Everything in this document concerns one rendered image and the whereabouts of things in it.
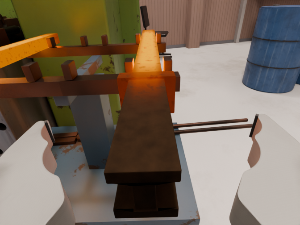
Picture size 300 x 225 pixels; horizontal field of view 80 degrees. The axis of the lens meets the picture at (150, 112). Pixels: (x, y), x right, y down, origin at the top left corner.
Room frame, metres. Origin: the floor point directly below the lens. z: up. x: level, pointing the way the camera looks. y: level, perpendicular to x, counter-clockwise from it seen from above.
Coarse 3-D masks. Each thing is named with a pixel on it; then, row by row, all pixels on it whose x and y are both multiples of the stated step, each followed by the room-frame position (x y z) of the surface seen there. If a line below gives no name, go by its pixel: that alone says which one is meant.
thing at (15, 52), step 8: (24, 40) 0.39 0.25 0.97; (32, 40) 0.39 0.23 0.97; (40, 40) 0.40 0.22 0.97; (56, 40) 0.47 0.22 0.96; (0, 48) 0.31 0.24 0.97; (8, 48) 0.31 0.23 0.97; (16, 48) 0.33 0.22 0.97; (24, 48) 0.35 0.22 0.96; (32, 48) 0.37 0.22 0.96; (40, 48) 0.39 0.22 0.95; (0, 56) 0.29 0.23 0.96; (8, 56) 0.30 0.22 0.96; (16, 56) 0.32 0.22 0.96; (24, 56) 0.34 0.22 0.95; (0, 64) 0.28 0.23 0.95; (8, 64) 0.29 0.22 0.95
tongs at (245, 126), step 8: (224, 120) 0.45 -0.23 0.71; (232, 120) 0.45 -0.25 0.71; (240, 120) 0.45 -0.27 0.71; (200, 128) 0.42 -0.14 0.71; (208, 128) 0.42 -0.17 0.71; (216, 128) 0.42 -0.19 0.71; (224, 128) 0.42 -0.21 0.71; (232, 128) 0.42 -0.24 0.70; (240, 128) 0.42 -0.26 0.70; (56, 136) 0.41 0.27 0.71; (64, 136) 0.41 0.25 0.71; (72, 136) 0.41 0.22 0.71; (56, 144) 0.38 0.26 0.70; (64, 144) 0.38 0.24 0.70
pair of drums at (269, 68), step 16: (272, 16) 2.16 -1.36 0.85; (288, 16) 2.05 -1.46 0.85; (256, 32) 2.32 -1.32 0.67; (272, 32) 2.12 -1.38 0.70; (288, 32) 2.03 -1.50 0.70; (256, 48) 2.24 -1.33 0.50; (272, 48) 2.08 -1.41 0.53; (288, 48) 2.01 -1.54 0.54; (256, 64) 2.18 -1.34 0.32; (272, 64) 2.05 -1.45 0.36; (288, 64) 2.00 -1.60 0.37; (256, 80) 2.14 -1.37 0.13; (272, 80) 2.03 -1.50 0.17; (288, 80) 2.00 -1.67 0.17
